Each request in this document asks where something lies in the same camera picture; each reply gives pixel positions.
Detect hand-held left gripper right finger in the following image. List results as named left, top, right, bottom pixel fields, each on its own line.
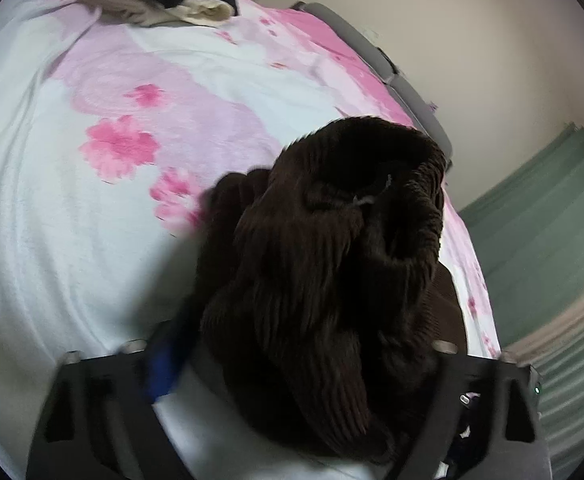
left=387, top=340, right=543, bottom=480

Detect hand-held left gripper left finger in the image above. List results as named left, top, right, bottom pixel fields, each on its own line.
left=26, top=305, right=207, bottom=480

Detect dark brown fleece pants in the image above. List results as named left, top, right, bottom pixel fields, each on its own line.
left=196, top=116, right=468, bottom=466

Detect beige curtain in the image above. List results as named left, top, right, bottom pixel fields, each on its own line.
left=500, top=269, right=584, bottom=362

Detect green curtain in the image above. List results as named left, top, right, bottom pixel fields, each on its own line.
left=459, top=121, right=584, bottom=480

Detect pink floral bed sheet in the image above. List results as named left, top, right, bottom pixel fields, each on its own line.
left=0, top=0, right=503, bottom=480

